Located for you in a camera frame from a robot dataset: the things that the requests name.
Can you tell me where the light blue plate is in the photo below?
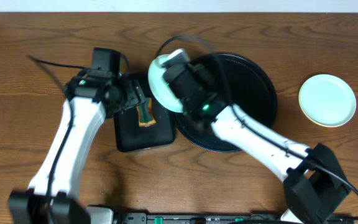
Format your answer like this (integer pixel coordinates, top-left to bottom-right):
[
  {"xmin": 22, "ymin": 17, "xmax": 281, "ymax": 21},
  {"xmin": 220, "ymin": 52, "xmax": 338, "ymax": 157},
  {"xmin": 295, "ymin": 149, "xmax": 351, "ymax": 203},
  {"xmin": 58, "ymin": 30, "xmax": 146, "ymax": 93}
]
[
  {"xmin": 298, "ymin": 73, "xmax": 357, "ymax": 125},
  {"xmin": 148, "ymin": 54, "xmax": 183, "ymax": 113}
]

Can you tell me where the round black tray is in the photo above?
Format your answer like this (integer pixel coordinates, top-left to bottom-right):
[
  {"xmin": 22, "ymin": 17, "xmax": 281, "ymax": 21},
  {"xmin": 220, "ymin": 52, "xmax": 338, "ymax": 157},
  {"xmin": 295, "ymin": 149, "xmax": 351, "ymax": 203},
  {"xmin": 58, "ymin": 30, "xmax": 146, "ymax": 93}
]
[{"xmin": 173, "ymin": 53, "xmax": 278, "ymax": 152}]

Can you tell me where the right black cable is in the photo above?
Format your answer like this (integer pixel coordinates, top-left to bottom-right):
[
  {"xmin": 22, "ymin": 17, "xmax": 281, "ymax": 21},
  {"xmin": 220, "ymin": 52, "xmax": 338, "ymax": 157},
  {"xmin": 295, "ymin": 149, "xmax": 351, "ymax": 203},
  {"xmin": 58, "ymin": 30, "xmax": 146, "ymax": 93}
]
[{"xmin": 155, "ymin": 35, "xmax": 358, "ymax": 221}]

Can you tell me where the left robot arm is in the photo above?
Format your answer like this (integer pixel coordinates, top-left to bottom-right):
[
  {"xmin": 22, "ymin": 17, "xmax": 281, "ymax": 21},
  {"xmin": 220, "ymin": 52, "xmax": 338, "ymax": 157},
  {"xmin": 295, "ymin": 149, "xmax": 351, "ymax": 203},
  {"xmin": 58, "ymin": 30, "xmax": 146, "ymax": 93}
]
[{"xmin": 8, "ymin": 47, "xmax": 145, "ymax": 223}]

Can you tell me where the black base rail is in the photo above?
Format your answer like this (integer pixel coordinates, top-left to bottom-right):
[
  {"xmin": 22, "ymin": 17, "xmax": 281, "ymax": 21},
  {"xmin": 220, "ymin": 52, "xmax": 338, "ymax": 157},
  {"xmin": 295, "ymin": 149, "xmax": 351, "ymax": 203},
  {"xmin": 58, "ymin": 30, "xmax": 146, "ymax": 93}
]
[{"xmin": 85, "ymin": 205, "xmax": 354, "ymax": 224}]

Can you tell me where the yellow plate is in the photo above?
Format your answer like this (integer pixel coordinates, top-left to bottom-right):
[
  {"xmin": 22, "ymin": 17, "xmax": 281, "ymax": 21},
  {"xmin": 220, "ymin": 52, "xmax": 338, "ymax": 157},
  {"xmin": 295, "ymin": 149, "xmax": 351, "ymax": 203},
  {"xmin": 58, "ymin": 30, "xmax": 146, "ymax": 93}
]
[{"xmin": 300, "ymin": 104, "xmax": 356, "ymax": 128}]

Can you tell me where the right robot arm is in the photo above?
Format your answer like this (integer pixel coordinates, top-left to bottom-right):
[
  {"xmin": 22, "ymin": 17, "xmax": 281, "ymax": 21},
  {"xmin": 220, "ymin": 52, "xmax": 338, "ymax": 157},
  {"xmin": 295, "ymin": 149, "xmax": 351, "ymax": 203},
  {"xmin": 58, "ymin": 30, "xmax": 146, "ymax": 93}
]
[{"xmin": 149, "ymin": 54, "xmax": 351, "ymax": 223}]

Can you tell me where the left black cable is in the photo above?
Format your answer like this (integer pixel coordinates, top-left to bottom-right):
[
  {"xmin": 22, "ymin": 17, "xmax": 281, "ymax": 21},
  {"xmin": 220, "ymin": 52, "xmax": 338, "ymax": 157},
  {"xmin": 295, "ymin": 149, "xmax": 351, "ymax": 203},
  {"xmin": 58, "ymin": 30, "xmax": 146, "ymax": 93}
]
[{"xmin": 27, "ymin": 53, "xmax": 130, "ymax": 218}]

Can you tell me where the light blue plate top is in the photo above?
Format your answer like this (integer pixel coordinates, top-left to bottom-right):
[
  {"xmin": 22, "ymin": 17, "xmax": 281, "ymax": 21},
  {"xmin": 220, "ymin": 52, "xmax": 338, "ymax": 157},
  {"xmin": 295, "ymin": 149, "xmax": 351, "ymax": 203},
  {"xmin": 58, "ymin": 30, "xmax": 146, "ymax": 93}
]
[{"xmin": 148, "ymin": 54, "xmax": 183, "ymax": 113}]

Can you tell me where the black cable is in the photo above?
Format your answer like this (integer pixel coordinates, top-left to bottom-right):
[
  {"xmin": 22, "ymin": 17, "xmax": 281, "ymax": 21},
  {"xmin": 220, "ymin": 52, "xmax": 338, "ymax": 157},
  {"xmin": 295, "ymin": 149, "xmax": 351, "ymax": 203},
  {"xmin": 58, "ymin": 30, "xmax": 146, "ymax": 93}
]
[
  {"xmin": 155, "ymin": 35, "xmax": 358, "ymax": 221},
  {"xmin": 27, "ymin": 53, "xmax": 130, "ymax": 218}
]

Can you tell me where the green and orange sponge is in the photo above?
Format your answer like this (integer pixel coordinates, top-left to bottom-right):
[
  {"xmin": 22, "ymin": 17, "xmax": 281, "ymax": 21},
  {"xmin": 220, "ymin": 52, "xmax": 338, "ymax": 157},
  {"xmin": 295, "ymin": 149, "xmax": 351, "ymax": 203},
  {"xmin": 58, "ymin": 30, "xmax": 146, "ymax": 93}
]
[{"xmin": 136, "ymin": 98, "xmax": 156, "ymax": 128}]

